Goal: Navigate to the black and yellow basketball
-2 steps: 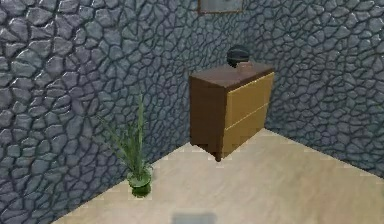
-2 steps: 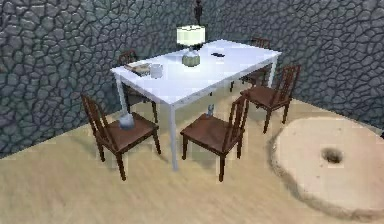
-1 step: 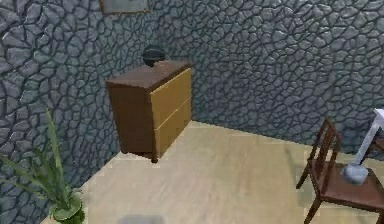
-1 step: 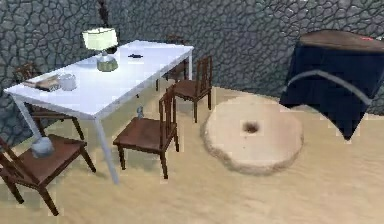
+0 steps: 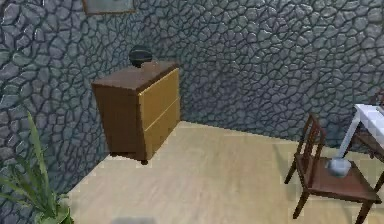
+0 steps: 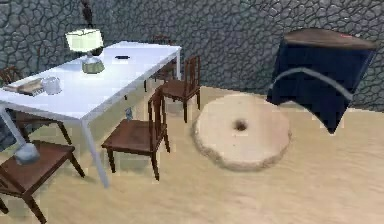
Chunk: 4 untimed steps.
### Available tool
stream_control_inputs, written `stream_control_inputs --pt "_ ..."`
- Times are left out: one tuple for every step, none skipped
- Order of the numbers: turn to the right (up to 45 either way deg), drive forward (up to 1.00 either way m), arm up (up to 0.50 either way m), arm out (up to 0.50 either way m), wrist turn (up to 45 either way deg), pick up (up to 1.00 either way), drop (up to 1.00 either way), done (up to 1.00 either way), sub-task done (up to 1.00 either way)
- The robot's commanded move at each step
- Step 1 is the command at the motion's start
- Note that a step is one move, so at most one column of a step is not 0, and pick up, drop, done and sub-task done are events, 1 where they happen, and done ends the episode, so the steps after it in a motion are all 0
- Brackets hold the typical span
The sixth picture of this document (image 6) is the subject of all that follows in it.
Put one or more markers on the brown wooden chair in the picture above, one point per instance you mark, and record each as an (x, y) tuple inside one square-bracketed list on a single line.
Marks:
[(133, 135), (181, 87), (31, 119), (31, 170)]

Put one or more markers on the small grey blue bottle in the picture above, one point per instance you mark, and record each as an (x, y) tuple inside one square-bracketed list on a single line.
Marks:
[(128, 114)]

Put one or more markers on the black remote control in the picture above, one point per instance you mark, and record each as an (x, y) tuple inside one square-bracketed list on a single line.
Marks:
[(122, 57)]

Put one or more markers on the white table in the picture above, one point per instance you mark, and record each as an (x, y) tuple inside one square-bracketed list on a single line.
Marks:
[(100, 83)]

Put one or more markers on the pale green table lamp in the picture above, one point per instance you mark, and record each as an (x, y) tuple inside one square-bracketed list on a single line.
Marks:
[(85, 40)]

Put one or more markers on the dark blue cupboard brown top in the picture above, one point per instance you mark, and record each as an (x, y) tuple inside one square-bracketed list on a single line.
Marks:
[(320, 66)]

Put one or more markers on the beige book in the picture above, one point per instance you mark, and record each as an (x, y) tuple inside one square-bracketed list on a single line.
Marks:
[(25, 86)]

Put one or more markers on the grey blue round lump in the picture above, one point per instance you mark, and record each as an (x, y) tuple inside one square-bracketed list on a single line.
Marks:
[(26, 154)]

